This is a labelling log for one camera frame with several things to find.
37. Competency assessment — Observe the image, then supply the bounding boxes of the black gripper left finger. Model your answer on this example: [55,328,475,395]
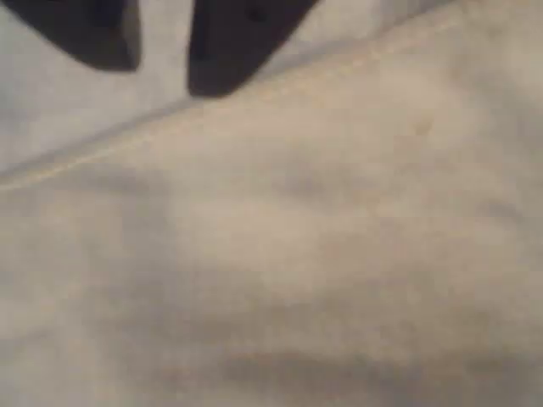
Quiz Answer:
[0,0,142,72]

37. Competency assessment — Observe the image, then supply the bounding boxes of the plain white cloth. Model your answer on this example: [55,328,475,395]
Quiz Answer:
[0,0,543,407]

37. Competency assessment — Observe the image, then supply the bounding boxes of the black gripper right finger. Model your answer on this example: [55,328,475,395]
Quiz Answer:
[187,0,324,98]

